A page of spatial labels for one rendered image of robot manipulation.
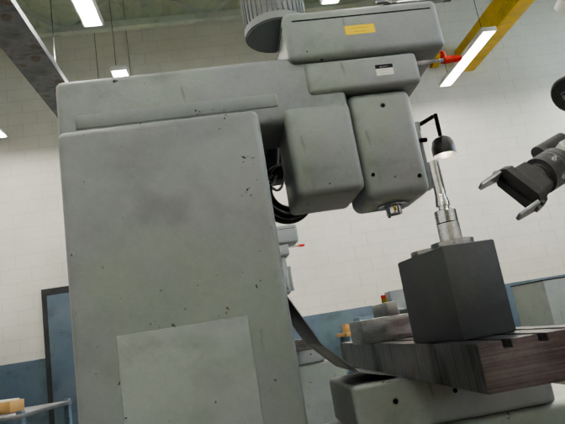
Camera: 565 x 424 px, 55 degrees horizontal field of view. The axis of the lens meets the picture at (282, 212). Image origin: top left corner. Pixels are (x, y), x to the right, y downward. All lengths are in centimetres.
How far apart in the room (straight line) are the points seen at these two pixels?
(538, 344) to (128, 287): 86
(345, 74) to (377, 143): 22
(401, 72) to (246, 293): 78
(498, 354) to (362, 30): 102
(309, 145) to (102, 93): 59
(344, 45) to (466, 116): 794
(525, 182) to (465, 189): 778
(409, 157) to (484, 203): 759
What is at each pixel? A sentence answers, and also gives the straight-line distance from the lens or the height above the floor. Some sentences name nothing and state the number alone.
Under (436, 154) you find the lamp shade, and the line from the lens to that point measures 172.
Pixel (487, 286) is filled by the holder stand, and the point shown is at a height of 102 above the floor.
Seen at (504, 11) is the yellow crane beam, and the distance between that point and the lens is 859.
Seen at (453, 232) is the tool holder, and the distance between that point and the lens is 119.
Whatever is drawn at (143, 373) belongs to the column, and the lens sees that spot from 129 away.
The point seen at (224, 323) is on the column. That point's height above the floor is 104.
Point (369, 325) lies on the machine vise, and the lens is 163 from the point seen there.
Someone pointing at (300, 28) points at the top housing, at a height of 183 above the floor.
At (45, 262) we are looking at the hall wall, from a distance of 855.
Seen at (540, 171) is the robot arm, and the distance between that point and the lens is 134.
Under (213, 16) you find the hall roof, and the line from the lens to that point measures 808.
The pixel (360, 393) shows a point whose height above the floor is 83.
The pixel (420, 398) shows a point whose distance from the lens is 142.
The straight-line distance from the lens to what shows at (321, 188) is 146.
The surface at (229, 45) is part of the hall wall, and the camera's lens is 929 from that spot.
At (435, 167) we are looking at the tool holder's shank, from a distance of 123.
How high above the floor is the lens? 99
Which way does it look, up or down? 13 degrees up
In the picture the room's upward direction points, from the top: 9 degrees counter-clockwise
